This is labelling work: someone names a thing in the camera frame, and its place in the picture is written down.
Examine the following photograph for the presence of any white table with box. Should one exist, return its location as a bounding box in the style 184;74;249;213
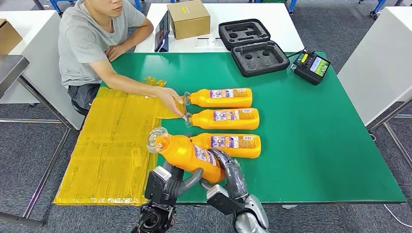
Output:
134;3;305;54

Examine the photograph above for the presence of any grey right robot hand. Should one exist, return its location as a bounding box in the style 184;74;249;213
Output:
199;148;249;200

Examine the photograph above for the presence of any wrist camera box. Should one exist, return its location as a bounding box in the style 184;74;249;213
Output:
206;184;248;216
144;166;177;205

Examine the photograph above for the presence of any white floor cable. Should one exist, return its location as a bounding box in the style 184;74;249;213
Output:
383;204;412;229

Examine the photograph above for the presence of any closed brown cardboard box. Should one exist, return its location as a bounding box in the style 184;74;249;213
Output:
167;0;211;40

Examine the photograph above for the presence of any open black foam case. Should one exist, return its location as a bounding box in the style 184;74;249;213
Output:
218;18;291;78

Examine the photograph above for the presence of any open brown cardboard box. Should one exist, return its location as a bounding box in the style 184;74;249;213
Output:
0;18;23;56

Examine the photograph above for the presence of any yellow taped cardboard mat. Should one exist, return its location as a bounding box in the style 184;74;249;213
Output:
53;76;188;206

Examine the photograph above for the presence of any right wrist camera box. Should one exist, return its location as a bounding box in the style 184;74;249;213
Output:
206;184;248;216

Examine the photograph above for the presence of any black remote controller with screen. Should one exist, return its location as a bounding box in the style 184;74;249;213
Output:
291;48;331;86

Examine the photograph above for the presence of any black stool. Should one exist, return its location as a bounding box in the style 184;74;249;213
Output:
71;100;89;117

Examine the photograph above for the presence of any grey metal table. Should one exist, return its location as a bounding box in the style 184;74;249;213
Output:
0;54;73;229

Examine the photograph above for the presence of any white table with metal legs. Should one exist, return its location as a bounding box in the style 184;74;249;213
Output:
337;6;412;171

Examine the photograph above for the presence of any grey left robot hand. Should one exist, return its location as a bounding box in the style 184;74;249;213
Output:
162;161;204;199

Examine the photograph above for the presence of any dark tablet with stand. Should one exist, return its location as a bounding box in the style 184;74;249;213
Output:
154;10;171;53

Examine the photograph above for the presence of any orange detergent bottle clear cap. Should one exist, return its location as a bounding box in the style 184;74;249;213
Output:
189;133;262;160
146;126;226;184
183;108;260;131
183;87;253;109

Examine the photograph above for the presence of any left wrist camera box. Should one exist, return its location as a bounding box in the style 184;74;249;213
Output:
144;166;177;205

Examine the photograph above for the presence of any person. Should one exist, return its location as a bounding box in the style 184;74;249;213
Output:
58;0;186;117

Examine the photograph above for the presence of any person's left hand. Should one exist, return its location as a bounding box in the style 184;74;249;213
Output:
105;44;128;62

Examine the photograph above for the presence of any person's right hand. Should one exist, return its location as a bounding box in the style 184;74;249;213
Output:
154;86;186;117

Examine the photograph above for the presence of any white side table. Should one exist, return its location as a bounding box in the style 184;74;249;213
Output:
0;10;85;131

